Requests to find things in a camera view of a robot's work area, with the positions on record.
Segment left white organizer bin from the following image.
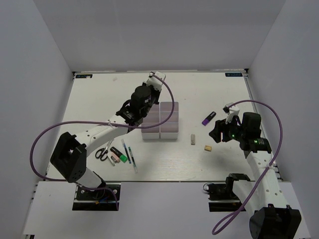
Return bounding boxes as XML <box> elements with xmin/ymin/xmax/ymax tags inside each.
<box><xmin>141</xmin><ymin>105</ymin><xmax>160</xmax><ymax>140</ymax></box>

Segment right white organizer bin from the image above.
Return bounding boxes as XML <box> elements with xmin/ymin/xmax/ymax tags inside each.
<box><xmin>159</xmin><ymin>102</ymin><xmax>179</xmax><ymax>139</ymax></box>

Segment teal dark pen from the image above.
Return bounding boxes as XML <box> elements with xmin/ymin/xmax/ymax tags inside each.
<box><xmin>128</xmin><ymin>147</ymin><xmax>137</xmax><ymax>169</ymax></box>

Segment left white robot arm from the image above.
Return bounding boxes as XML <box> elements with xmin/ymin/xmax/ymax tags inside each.
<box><xmin>50</xmin><ymin>83</ymin><xmax>160</xmax><ymax>199</ymax></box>

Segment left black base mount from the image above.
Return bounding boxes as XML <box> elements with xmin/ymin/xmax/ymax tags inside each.
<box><xmin>72</xmin><ymin>184</ymin><xmax>121</xmax><ymax>211</ymax></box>

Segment purple highlighter marker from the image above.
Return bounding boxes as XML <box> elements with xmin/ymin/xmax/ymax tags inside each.
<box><xmin>202</xmin><ymin>112</ymin><xmax>216</xmax><ymax>126</ymax></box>

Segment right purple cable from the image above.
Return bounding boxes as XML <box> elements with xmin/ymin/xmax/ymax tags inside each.
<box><xmin>211</xmin><ymin>100</ymin><xmax>283</xmax><ymax>236</ymax></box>

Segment right blue corner label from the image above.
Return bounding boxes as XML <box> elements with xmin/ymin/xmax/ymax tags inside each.
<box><xmin>225</xmin><ymin>72</ymin><xmax>243</xmax><ymax>77</ymax></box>

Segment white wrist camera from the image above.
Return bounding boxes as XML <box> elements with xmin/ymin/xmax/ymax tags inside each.
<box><xmin>146</xmin><ymin>71</ymin><xmax>166</xmax><ymax>92</ymax></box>
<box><xmin>223</xmin><ymin>103</ymin><xmax>240</xmax><ymax>124</ymax></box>

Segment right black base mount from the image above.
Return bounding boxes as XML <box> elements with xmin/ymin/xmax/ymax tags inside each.
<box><xmin>203</xmin><ymin>183</ymin><xmax>242</xmax><ymax>213</ymax></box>

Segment black handled scissors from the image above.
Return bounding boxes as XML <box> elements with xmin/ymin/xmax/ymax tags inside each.
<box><xmin>95</xmin><ymin>140</ymin><xmax>113</xmax><ymax>161</ymax></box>

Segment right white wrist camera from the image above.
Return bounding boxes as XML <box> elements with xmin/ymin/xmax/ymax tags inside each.
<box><xmin>223</xmin><ymin>103</ymin><xmax>240</xmax><ymax>124</ymax></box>

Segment green highlighter marker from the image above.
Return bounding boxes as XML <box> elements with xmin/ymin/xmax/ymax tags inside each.
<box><xmin>110</xmin><ymin>146</ymin><xmax>128</xmax><ymax>163</ymax></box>

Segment small tan eraser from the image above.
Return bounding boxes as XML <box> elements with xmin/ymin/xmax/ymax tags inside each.
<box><xmin>204</xmin><ymin>145</ymin><xmax>212</xmax><ymax>152</ymax></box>

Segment left blue corner label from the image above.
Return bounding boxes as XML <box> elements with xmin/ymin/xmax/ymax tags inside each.
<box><xmin>75</xmin><ymin>74</ymin><xmax>93</xmax><ymax>79</ymax></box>

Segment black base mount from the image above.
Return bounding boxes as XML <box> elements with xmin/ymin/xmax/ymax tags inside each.
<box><xmin>203</xmin><ymin>183</ymin><xmax>242</xmax><ymax>213</ymax></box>
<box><xmin>72</xmin><ymin>184</ymin><xmax>121</xmax><ymax>211</ymax></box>

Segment white organizer bin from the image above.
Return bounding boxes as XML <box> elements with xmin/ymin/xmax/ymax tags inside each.
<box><xmin>141</xmin><ymin>105</ymin><xmax>160</xmax><ymax>140</ymax></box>
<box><xmin>159</xmin><ymin>102</ymin><xmax>179</xmax><ymax>139</ymax></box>

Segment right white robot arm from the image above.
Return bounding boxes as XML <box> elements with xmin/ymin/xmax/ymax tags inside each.
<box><xmin>209</xmin><ymin>112</ymin><xmax>302</xmax><ymax>239</ymax></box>

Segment blue corner label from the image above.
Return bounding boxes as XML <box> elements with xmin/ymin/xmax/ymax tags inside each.
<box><xmin>225</xmin><ymin>72</ymin><xmax>243</xmax><ymax>77</ymax></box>
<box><xmin>75</xmin><ymin>74</ymin><xmax>93</xmax><ymax>79</ymax></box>

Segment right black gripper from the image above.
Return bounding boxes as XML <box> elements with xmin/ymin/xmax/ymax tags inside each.
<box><xmin>209</xmin><ymin>114</ymin><xmax>246</xmax><ymax>143</ymax></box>

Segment grey white eraser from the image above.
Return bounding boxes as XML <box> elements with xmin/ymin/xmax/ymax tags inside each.
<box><xmin>190</xmin><ymin>134</ymin><xmax>196</xmax><ymax>145</ymax></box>

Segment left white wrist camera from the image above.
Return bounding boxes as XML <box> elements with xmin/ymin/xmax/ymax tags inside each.
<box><xmin>146</xmin><ymin>71</ymin><xmax>166</xmax><ymax>92</ymax></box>

